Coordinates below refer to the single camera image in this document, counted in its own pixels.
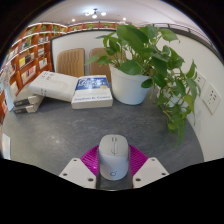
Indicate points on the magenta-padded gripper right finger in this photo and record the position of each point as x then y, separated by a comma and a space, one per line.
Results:
150, 171

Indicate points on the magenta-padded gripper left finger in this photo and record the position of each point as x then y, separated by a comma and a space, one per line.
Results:
78, 173

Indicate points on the white computer mouse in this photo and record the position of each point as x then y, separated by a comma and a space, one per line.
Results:
113, 160

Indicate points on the pastel printed mouse pad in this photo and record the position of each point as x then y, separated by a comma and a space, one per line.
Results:
5, 146

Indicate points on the white book with blue cover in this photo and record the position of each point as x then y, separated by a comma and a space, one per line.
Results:
92, 95

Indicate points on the green plant in white pot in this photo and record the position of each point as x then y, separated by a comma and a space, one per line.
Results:
128, 88

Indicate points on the white hardcover book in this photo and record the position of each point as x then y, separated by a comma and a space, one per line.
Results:
53, 85

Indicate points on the orange wooden bookshelf unit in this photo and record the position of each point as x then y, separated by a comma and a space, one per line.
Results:
28, 55

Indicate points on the ceiling light cluster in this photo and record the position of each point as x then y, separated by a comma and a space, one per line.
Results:
95, 14

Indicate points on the white wall socket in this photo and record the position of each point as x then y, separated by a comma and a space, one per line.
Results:
200, 82
211, 99

